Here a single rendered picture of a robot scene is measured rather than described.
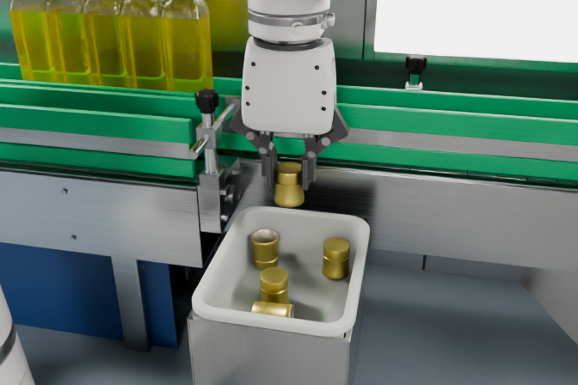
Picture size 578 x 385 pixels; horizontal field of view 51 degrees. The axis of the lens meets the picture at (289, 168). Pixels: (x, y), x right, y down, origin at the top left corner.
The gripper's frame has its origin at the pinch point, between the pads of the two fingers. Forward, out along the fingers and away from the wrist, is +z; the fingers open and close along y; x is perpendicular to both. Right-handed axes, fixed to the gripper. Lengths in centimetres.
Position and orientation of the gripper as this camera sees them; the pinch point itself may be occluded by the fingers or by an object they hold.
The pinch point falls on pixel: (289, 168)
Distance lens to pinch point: 69.9
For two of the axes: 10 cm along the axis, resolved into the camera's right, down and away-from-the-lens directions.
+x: -1.9, 4.4, -8.8
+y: -9.8, -0.8, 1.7
